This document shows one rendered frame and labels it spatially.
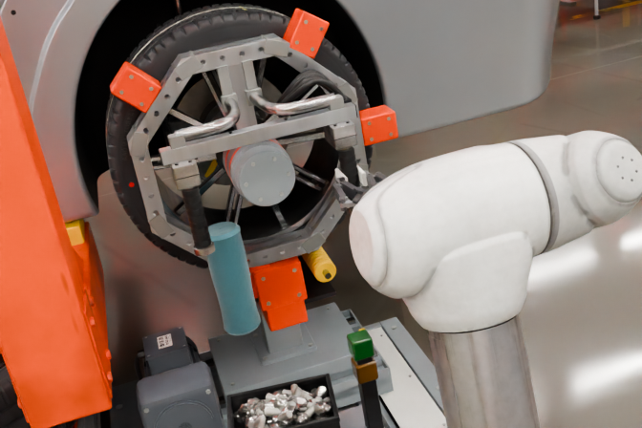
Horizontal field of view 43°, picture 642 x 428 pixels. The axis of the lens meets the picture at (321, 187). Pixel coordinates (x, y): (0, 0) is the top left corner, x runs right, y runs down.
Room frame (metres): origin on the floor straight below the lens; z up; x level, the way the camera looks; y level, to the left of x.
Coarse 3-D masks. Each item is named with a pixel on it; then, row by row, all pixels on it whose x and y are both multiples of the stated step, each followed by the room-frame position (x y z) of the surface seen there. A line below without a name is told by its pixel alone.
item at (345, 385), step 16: (352, 320) 2.14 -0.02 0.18; (208, 352) 2.13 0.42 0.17; (384, 368) 1.92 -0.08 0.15; (336, 384) 1.85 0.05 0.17; (352, 384) 1.86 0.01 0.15; (384, 384) 1.88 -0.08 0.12; (224, 400) 1.86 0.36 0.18; (336, 400) 1.85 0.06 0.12; (352, 400) 1.86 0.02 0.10; (224, 416) 1.83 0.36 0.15
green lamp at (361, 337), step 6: (348, 336) 1.29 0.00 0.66; (354, 336) 1.28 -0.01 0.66; (360, 336) 1.28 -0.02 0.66; (366, 336) 1.27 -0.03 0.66; (348, 342) 1.29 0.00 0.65; (354, 342) 1.26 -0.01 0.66; (360, 342) 1.26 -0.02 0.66; (366, 342) 1.26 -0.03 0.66; (372, 342) 1.27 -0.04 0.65; (354, 348) 1.26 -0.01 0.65; (360, 348) 1.26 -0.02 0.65; (366, 348) 1.26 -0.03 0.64; (372, 348) 1.27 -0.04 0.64; (354, 354) 1.26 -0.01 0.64; (360, 354) 1.26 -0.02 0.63; (366, 354) 1.26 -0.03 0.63; (372, 354) 1.26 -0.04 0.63; (354, 360) 1.26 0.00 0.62
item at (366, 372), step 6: (354, 366) 1.27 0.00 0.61; (360, 366) 1.26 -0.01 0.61; (366, 366) 1.26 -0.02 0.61; (372, 366) 1.26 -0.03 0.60; (354, 372) 1.28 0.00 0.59; (360, 372) 1.26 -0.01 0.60; (366, 372) 1.26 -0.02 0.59; (372, 372) 1.26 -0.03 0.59; (360, 378) 1.26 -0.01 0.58; (366, 378) 1.26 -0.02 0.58; (372, 378) 1.26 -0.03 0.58
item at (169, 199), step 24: (216, 72) 1.91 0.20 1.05; (264, 72) 1.93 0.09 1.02; (216, 96) 1.90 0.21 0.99; (312, 96) 2.16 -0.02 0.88; (192, 120) 1.89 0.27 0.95; (264, 120) 1.93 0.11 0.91; (312, 168) 2.09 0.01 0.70; (168, 192) 2.01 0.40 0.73; (312, 192) 1.99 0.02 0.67; (216, 216) 2.03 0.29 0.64; (240, 216) 2.05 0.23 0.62; (264, 216) 2.02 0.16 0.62; (288, 216) 1.97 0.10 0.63
